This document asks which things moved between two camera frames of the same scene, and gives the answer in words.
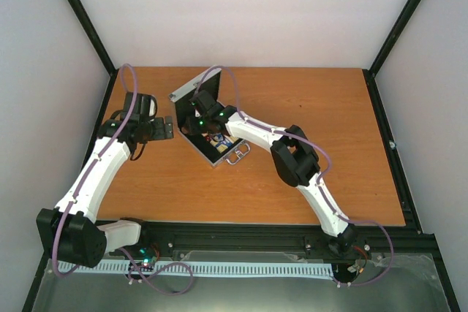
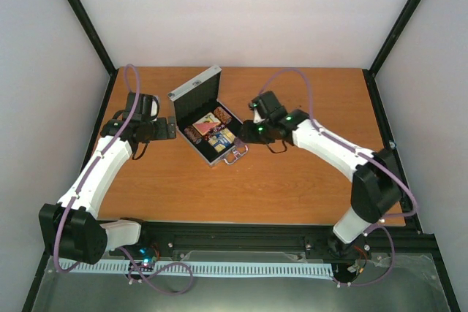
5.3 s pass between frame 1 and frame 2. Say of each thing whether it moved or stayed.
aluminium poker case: stayed
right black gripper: moved
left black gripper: stayed
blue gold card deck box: stayed
